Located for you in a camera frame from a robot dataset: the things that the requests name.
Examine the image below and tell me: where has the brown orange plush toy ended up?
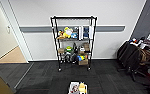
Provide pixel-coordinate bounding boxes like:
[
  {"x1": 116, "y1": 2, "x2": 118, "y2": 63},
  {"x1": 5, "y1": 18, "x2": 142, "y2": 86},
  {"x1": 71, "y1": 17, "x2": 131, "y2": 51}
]
[{"x1": 57, "y1": 29, "x2": 65, "y2": 40}]

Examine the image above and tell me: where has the small white printed box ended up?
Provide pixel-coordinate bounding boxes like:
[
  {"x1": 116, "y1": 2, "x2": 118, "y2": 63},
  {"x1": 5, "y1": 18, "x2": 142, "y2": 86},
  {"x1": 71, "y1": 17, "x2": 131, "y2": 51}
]
[{"x1": 78, "y1": 47, "x2": 85, "y2": 54}]

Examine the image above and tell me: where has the slim white box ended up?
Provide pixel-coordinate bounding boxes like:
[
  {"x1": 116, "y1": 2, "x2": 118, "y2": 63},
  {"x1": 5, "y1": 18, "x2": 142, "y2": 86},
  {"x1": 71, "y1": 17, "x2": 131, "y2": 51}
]
[{"x1": 80, "y1": 25, "x2": 85, "y2": 41}]

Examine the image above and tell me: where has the pale basket with dark spots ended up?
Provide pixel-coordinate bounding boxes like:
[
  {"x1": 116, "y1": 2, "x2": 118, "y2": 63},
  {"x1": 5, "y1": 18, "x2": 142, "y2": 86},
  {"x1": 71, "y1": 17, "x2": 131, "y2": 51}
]
[{"x1": 68, "y1": 80, "x2": 90, "y2": 94}]

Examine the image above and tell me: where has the white box with black edge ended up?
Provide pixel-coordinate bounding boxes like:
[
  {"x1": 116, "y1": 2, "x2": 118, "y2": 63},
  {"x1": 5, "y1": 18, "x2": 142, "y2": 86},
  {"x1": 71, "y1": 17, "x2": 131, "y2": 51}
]
[{"x1": 77, "y1": 25, "x2": 82, "y2": 41}]

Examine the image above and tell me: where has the small blue plush toy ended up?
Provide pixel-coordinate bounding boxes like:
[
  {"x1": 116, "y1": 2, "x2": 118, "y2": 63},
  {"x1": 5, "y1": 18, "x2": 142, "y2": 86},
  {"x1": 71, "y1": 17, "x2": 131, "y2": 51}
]
[{"x1": 70, "y1": 32, "x2": 79, "y2": 40}]

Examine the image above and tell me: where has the black upright bag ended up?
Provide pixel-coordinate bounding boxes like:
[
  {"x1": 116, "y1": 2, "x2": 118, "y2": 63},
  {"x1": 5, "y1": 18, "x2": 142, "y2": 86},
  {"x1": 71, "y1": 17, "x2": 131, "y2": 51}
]
[{"x1": 71, "y1": 44, "x2": 78, "y2": 55}]

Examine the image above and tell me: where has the dark blue bag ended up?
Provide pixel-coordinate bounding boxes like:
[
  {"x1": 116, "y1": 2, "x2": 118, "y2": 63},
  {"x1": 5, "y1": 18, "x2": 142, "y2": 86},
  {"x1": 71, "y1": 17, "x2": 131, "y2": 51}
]
[{"x1": 83, "y1": 25, "x2": 91, "y2": 40}]

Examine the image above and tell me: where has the white door frame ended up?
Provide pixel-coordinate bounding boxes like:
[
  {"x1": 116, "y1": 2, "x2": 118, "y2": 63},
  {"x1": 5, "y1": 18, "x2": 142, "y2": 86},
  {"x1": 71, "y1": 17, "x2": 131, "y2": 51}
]
[{"x1": 0, "y1": 0, "x2": 34, "y2": 65}]

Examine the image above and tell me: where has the black wire shelf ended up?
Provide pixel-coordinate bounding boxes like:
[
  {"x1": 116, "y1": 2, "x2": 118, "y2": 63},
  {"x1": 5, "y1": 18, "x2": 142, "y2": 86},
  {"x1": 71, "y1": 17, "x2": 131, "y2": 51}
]
[{"x1": 50, "y1": 15, "x2": 99, "y2": 72}]

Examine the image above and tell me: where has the long grey wall band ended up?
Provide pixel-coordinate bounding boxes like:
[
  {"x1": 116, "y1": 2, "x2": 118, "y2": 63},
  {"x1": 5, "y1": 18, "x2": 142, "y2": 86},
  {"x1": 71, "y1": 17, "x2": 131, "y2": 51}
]
[{"x1": 18, "y1": 24, "x2": 126, "y2": 34}]

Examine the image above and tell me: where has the fashion magazine with face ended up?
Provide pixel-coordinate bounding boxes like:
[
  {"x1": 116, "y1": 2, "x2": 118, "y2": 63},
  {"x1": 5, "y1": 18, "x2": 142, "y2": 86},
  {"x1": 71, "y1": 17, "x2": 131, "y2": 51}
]
[{"x1": 69, "y1": 82, "x2": 80, "y2": 94}]

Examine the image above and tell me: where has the green round toy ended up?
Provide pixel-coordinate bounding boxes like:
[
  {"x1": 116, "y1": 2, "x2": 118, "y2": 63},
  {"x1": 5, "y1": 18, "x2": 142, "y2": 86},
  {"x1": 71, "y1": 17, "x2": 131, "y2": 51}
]
[{"x1": 65, "y1": 45, "x2": 73, "y2": 54}]

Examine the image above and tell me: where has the yellow white plush duck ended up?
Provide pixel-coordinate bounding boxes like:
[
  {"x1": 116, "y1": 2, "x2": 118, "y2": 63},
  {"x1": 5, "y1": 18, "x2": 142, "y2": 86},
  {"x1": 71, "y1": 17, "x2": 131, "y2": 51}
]
[{"x1": 63, "y1": 26, "x2": 74, "y2": 39}]

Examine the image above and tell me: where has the tall wide white box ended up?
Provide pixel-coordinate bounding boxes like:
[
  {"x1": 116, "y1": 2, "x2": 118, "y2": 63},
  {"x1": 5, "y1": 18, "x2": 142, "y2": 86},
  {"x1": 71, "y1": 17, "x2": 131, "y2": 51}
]
[{"x1": 89, "y1": 24, "x2": 95, "y2": 40}]

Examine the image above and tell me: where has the blue yellow toy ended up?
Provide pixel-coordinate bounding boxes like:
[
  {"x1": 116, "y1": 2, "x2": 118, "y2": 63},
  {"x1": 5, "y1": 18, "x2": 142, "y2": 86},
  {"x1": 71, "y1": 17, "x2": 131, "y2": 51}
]
[{"x1": 76, "y1": 54, "x2": 87, "y2": 62}]

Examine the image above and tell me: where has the tall brown cardboard box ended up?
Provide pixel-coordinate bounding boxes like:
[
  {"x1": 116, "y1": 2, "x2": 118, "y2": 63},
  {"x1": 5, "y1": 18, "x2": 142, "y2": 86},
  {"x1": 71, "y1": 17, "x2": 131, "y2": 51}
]
[{"x1": 83, "y1": 42, "x2": 91, "y2": 52}]

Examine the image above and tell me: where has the low brown cardboard box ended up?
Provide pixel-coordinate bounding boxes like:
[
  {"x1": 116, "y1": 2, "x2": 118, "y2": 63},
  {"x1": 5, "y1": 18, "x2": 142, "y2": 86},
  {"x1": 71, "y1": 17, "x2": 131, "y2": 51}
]
[{"x1": 78, "y1": 58, "x2": 90, "y2": 67}]

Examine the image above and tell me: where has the small flat cardboard box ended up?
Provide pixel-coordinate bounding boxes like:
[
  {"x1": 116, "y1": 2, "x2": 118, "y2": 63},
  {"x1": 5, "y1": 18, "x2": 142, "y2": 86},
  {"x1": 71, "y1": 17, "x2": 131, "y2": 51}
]
[{"x1": 57, "y1": 48, "x2": 66, "y2": 55}]

